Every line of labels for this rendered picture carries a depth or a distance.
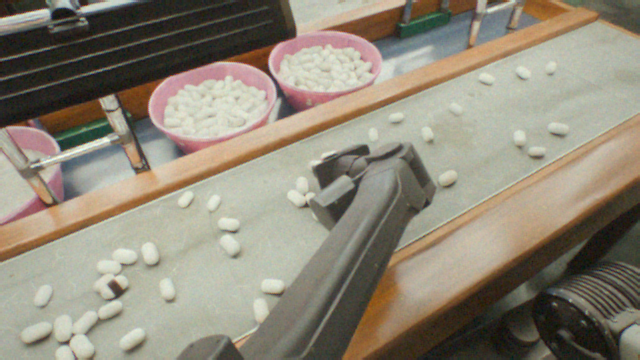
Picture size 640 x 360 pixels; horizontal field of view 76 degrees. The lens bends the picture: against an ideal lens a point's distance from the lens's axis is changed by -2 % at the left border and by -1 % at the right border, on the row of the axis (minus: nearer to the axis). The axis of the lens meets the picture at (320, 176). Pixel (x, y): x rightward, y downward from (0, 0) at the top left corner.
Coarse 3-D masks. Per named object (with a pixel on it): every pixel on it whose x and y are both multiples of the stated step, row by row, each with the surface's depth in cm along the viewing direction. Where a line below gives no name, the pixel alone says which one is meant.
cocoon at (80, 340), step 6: (78, 336) 53; (84, 336) 54; (72, 342) 53; (78, 342) 53; (84, 342) 53; (72, 348) 53; (78, 348) 52; (84, 348) 52; (90, 348) 53; (78, 354) 52; (84, 354) 52; (90, 354) 53
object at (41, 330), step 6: (36, 324) 55; (42, 324) 54; (48, 324) 55; (24, 330) 54; (30, 330) 54; (36, 330) 54; (42, 330) 54; (48, 330) 55; (24, 336) 53; (30, 336) 54; (36, 336) 54; (42, 336) 54; (30, 342) 54
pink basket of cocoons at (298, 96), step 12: (300, 36) 104; (312, 36) 105; (324, 36) 106; (336, 36) 105; (348, 36) 104; (276, 48) 100; (300, 48) 106; (324, 48) 107; (336, 48) 107; (360, 48) 104; (372, 48) 100; (276, 60) 100; (372, 60) 101; (276, 72) 99; (372, 72) 100; (288, 84) 90; (300, 96) 91; (312, 96) 90; (324, 96) 89; (336, 96) 90; (300, 108) 96
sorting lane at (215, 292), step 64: (512, 64) 100; (576, 64) 101; (384, 128) 84; (448, 128) 84; (512, 128) 84; (576, 128) 84; (192, 192) 73; (256, 192) 73; (448, 192) 73; (64, 256) 64; (192, 256) 64; (256, 256) 64; (0, 320) 57; (128, 320) 57; (192, 320) 57; (256, 320) 57
